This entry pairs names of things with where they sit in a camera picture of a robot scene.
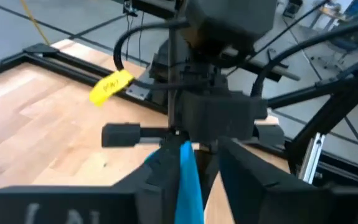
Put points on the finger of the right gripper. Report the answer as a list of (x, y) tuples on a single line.
[(208, 168)]

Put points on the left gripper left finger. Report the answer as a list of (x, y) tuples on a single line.
[(157, 193)]

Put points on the teal measuring cup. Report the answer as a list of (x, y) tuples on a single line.
[(189, 186)]

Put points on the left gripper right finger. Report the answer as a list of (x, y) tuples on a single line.
[(253, 193)]

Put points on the black table frame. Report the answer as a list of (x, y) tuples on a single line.
[(73, 71)]

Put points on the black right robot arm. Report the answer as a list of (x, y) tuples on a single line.
[(228, 25)]

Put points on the silver aluminium bracket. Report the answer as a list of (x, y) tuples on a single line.
[(312, 158)]

